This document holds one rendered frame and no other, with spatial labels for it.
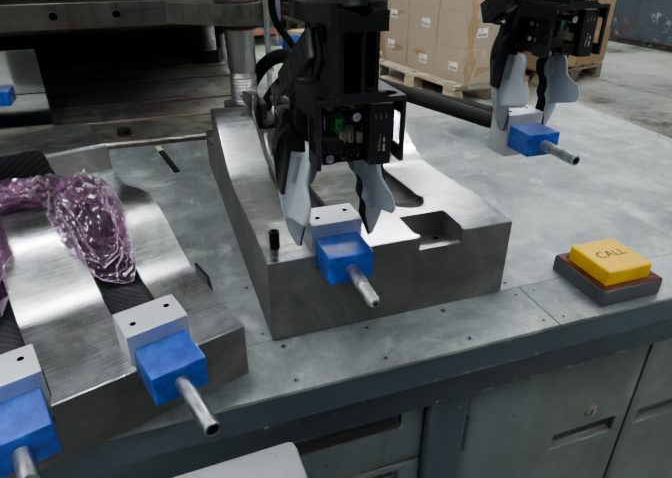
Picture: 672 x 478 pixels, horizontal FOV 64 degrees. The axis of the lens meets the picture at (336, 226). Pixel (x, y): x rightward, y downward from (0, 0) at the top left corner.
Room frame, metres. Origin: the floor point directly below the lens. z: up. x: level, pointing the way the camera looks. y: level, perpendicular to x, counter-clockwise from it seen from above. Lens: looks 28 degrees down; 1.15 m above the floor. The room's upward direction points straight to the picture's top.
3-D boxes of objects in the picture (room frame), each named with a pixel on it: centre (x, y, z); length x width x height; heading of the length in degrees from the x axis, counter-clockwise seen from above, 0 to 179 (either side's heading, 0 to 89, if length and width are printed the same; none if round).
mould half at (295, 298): (0.69, 0.02, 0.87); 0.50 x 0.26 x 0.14; 19
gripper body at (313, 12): (0.42, -0.01, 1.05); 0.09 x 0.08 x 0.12; 19
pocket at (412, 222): (0.49, -0.10, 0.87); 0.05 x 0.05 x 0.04; 19
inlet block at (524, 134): (0.62, -0.25, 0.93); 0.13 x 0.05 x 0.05; 19
